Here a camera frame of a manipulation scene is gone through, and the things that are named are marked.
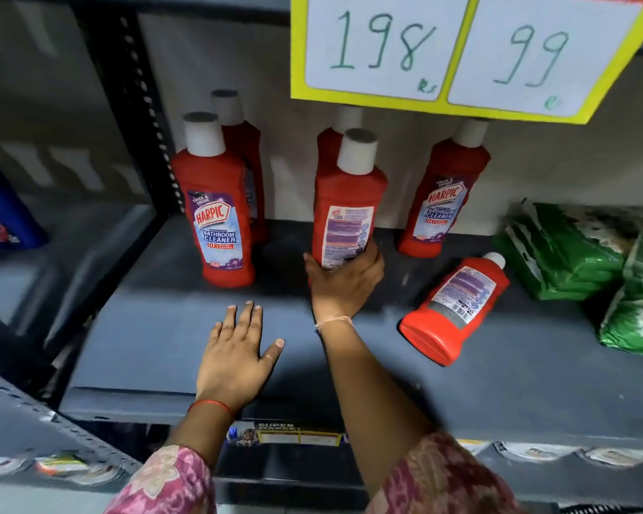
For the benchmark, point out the person's left hand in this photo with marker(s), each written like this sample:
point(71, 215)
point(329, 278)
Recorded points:
point(230, 369)

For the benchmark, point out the person's right hand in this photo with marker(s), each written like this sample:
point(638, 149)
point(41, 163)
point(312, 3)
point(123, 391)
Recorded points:
point(340, 291)

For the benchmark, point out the person's left middle finger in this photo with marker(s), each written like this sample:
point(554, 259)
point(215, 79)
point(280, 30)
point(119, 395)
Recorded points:
point(244, 320)

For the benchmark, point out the person's left little finger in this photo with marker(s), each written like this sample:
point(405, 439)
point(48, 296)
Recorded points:
point(215, 336)

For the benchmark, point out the person's left thumb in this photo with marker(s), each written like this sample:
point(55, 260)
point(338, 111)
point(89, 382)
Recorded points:
point(273, 352)

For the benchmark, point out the person's right thumb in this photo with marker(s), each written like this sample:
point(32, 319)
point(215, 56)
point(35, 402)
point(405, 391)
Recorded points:
point(311, 262)

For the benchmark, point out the red cleaner bottle white cap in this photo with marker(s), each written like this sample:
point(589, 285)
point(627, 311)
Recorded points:
point(328, 147)
point(347, 208)
point(442, 203)
point(450, 310)
point(249, 155)
point(217, 219)

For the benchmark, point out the person's left forearm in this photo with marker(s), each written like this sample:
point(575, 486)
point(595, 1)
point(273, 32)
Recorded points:
point(206, 428)

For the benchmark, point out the person's right forearm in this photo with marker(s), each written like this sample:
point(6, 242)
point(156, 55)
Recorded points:
point(367, 401)

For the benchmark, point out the pale thread wrist band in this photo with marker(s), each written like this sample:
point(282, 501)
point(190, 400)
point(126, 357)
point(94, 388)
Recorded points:
point(333, 321)

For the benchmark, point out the red thread wrist band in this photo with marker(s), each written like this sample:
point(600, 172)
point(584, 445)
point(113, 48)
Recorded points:
point(211, 404)

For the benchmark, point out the yellow shelf edge label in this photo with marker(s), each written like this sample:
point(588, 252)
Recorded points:
point(286, 434)

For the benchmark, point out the pink patterned left sleeve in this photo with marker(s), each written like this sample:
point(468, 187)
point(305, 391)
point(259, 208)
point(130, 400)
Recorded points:
point(166, 484)

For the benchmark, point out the pink patterned sleeve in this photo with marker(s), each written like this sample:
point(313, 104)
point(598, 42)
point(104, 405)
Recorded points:
point(450, 481)
point(166, 484)

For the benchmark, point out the grey neighbouring shelf board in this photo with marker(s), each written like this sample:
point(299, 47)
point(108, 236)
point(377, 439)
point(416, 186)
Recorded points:
point(75, 262)

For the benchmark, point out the pink patterned right sleeve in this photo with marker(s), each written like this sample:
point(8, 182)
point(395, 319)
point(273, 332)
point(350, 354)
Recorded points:
point(450, 481)

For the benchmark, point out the green detergent packet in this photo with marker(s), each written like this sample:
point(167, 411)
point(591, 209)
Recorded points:
point(541, 278)
point(578, 235)
point(637, 299)

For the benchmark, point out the grey metal shelf board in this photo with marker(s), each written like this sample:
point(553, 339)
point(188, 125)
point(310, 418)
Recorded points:
point(514, 380)

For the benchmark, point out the blue plastic bottle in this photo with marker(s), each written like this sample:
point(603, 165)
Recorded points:
point(5, 214)

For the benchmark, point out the yellow and white price sign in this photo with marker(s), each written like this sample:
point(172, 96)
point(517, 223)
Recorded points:
point(461, 53)

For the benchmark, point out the grey perforated shelf rail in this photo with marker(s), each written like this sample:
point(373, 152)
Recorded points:
point(43, 433)

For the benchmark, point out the black perforated shelf post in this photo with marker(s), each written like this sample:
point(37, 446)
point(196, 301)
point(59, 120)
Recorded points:
point(134, 112)

